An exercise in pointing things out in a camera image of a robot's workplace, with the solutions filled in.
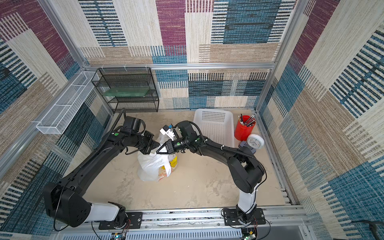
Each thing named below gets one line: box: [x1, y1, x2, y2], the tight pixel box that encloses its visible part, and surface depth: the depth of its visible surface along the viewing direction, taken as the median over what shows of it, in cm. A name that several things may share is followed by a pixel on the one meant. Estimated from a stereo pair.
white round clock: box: [246, 133, 265, 149], surface depth 98 cm
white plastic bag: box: [137, 133, 178, 182], surface depth 76 cm
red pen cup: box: [234, 114, 256, 142], surface depth 98 cm
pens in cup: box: [238, 113, 256, 127], surface depth 98 cm
